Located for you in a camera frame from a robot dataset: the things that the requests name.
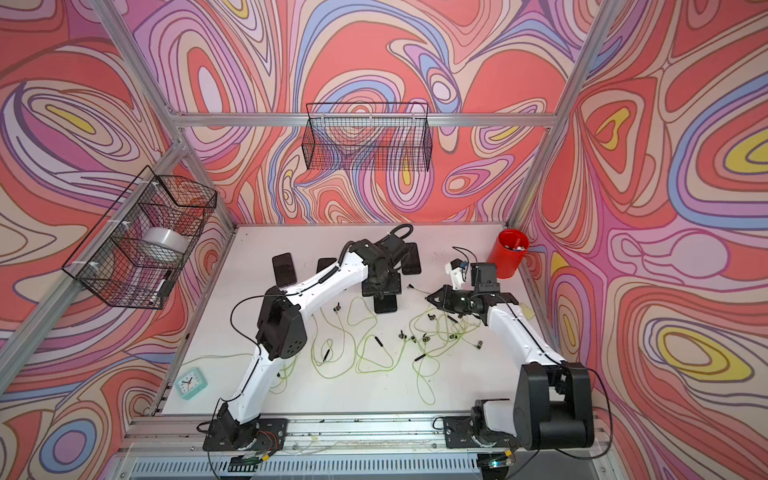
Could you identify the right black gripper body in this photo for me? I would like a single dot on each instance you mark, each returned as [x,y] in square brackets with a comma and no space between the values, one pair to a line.
[458,301]

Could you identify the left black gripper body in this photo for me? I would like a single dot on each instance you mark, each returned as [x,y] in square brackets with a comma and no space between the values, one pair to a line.
[379,286]

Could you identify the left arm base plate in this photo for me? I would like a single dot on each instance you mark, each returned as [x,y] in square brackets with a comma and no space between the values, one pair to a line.
[262,436]

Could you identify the red plastic cup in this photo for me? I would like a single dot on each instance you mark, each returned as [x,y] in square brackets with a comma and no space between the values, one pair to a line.
[508,252]

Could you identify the black wire basket wall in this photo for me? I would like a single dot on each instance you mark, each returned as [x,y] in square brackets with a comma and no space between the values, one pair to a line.
[137,259]
[367,136]

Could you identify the teal alarm clock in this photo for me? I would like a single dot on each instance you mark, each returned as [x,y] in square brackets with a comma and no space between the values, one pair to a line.
[190,383]

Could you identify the black wire basket left wall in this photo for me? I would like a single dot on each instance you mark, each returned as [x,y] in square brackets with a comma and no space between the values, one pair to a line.
[137,259]

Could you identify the yellow binder clip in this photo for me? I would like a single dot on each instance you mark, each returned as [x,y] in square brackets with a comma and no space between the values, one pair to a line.
[527,311]

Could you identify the green earphones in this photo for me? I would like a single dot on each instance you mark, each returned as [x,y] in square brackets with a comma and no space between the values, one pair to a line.
[359,323]
[426,340]
[283,376]
[334,346]

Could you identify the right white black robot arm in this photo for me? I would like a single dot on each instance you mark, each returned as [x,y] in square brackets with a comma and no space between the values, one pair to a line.
[552,407]

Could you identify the black wire basket back wall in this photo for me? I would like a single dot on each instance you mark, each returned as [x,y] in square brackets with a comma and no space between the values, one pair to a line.
[367,136]

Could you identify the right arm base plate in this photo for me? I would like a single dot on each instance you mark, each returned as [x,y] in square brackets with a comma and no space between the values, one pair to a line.
[465,432]

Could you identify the black smartphone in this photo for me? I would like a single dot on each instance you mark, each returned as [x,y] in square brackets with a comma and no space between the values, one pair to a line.
[324,263]
[284,270]
[410,264]
[385,304]

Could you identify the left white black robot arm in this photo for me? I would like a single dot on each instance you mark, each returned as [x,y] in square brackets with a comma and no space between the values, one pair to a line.
[281,332]

